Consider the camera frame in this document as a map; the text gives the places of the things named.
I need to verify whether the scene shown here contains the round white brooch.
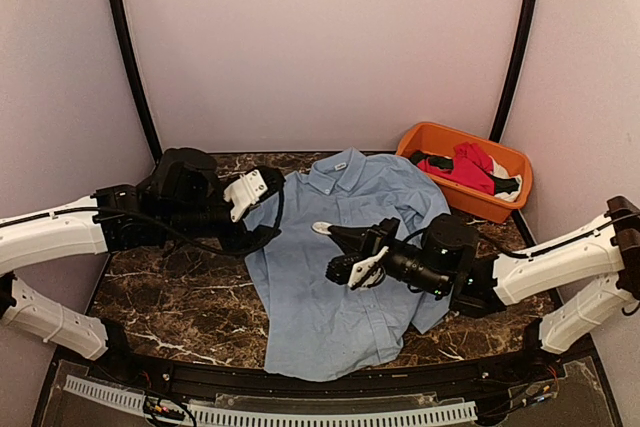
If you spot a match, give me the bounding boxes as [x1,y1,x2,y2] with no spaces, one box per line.
[311,221,331,236]

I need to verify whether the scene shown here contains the light blue button shirt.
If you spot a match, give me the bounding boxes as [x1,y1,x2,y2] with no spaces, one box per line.
[245,148,449,382]

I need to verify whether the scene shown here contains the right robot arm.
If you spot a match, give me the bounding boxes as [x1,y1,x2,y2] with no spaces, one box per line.
[312,196,639,381]

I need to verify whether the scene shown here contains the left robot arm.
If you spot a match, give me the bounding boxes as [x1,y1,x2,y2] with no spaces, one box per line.
[1,148,285,383]

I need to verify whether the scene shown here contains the orange plastic basin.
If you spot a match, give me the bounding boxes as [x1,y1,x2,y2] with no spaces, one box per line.
[396,122,533,223]

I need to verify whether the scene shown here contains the red and white clothes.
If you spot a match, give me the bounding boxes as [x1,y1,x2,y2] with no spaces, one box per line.
[409,142,523,202]

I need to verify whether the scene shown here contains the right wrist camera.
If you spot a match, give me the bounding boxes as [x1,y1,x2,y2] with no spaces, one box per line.
[347,246,389,290]

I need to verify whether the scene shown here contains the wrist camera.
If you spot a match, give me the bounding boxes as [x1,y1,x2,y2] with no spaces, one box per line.
[223,166,285,223]
[347,246,389,290]

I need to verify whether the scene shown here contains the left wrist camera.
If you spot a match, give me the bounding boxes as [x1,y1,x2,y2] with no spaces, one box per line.
[223,166,285,223]

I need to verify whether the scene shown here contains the white slotted cable duct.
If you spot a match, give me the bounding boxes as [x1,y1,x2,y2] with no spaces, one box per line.
[63,375,478,426]

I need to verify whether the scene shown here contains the black front rail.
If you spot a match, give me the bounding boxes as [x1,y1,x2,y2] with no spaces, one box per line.
[54,336,599,413]

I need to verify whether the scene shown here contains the left black frame post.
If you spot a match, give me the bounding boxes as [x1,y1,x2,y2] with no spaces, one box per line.
[108,0,162,162]

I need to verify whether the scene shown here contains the black frame post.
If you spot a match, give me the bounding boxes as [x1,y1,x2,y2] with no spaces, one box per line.
[489,0,537,143]
[108,0,162,162]

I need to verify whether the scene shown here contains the right black frame post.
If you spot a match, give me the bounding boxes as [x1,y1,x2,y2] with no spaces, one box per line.
[489,0,537,143]

